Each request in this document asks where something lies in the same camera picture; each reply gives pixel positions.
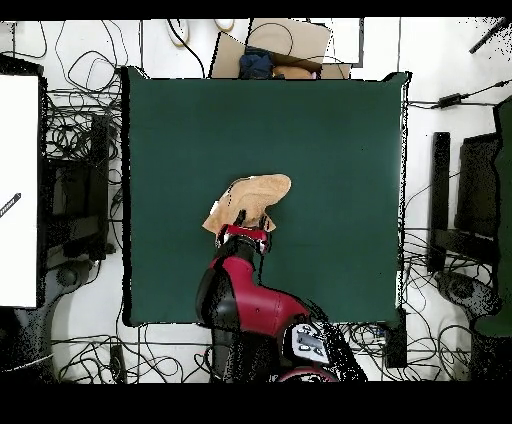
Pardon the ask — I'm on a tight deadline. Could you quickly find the white board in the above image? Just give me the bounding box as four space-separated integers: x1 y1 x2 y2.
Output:
0 74 40 308

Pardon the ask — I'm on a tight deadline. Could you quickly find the dark green table cloth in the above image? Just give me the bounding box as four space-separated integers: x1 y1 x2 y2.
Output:
120 65 413 327

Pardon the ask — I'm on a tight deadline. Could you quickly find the black equipment stand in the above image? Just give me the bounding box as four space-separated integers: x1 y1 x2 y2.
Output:
39 113 117 261

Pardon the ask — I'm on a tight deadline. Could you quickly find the brown cardboard box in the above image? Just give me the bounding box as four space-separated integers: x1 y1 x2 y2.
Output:
209 17 353 80

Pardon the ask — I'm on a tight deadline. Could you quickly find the orange terry towel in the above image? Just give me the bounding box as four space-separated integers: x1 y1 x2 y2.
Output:
201 173 293 237

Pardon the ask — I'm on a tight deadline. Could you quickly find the dark blue garment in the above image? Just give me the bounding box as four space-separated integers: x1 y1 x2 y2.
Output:
238 46 275 80

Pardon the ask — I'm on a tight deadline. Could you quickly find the black power adapter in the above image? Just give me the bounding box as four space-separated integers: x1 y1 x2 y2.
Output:
437 92 465 109

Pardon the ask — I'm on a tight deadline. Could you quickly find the black cable tangle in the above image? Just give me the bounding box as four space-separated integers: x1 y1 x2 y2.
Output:
51 303 211 383
401 223 495 281
41 19 129 161

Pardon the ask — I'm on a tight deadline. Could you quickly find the black upright bar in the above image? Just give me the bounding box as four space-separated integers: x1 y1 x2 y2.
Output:
426 131 451 273

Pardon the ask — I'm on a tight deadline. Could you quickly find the orange garment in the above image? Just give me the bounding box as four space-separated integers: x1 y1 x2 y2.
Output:
272 64 315 80

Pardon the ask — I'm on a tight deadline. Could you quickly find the black tripod leg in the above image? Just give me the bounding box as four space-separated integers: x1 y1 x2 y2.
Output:
468 17 512 55

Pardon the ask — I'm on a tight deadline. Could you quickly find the black marker pen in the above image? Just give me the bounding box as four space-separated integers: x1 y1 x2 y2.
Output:
0 192 22 219

